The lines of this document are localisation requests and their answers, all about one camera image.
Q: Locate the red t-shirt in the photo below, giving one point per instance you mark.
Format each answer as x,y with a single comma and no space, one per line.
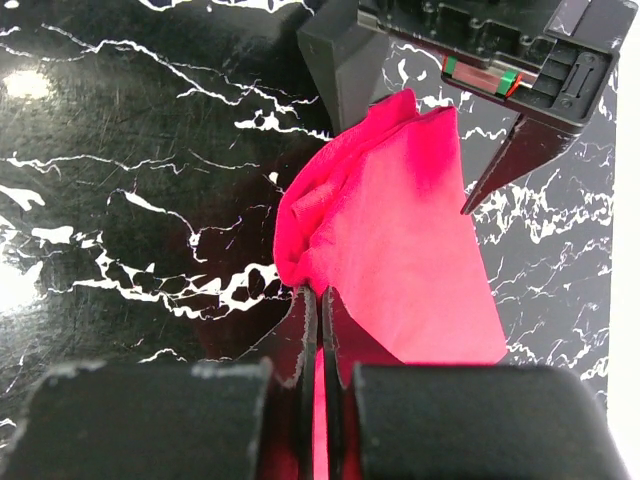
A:
376,216

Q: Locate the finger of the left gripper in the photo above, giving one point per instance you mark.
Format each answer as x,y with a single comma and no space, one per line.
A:
529,145
344,59

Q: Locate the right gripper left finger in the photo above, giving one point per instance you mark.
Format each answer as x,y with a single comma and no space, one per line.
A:
285,446

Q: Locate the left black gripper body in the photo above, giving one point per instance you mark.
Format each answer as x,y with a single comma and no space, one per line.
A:
508,53

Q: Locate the black marbled table mat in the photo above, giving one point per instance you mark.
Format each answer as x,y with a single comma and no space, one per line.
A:
145,146

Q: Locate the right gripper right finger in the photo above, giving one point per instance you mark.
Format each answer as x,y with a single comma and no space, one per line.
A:
345,345

